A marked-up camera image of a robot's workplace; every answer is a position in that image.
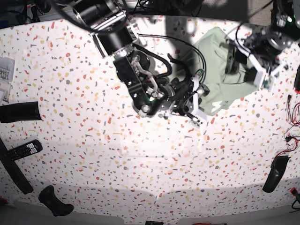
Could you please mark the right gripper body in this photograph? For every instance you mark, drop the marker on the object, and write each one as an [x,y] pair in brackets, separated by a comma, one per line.
[173,96]

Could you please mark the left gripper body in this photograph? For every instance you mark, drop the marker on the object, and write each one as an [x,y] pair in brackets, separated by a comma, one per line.
[268,44]

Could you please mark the light green T-shirt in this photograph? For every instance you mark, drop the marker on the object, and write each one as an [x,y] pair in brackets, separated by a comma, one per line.
[224,88]

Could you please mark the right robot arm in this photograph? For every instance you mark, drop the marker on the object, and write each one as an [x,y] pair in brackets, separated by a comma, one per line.
[107,22]

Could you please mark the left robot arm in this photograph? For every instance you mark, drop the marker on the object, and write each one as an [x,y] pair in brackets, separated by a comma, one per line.
[285,15]

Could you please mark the red black device right edge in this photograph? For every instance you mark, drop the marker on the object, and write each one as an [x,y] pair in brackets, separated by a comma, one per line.
[296,84]

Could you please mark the small black box bottom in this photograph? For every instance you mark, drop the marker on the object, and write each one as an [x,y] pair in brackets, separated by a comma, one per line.
[154,223]

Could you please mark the black TV remote control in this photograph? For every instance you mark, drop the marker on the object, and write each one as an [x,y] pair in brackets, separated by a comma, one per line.
[25,150]

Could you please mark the black cylindrical roll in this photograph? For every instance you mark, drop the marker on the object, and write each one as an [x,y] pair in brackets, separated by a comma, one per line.
[19,112]

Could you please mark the black game controller grip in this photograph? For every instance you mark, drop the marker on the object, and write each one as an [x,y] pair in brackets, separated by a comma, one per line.
[56,206]

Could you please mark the clear plastic parts box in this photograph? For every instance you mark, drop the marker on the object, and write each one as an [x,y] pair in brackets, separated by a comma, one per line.
[7,67]

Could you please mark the long black bar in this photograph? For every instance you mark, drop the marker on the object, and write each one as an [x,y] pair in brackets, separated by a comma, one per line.
[14,172]

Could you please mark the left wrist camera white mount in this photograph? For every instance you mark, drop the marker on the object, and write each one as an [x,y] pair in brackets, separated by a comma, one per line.
[266,70]

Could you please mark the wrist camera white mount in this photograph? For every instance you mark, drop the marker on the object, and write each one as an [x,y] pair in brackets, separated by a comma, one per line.
[266,70]
[191,105]

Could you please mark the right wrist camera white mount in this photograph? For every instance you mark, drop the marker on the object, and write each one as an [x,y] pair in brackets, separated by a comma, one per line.
[191,105]

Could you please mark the black curved handle right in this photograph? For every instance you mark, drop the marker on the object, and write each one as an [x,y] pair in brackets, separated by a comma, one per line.
[278,168]

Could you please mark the red handled screwdriver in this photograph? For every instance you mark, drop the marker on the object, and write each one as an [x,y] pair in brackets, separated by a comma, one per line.
[204,223]

